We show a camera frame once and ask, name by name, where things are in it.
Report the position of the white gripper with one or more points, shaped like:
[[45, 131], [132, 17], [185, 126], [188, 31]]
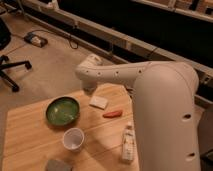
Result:
[[89, 88]]

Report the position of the white sponge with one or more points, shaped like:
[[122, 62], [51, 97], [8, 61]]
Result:
[[99, 102]]

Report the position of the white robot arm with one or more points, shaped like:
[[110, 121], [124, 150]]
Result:
[[163, 103]]

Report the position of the green ceramic bowl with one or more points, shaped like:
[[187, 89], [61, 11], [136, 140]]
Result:
[[62, 111]]

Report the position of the orange carrot toy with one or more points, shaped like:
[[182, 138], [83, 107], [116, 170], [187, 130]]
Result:
[[113, 114]]

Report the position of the white plastic bottle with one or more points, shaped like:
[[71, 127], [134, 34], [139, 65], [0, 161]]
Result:
[[128, 143]]

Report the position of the power strip on floor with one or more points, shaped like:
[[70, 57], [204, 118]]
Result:
[[35, 40]]

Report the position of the grey round object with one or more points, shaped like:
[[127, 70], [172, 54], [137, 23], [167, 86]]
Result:
[[57, 165]]

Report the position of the black office chair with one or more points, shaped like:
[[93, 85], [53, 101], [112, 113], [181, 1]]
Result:
[[5, 38]]

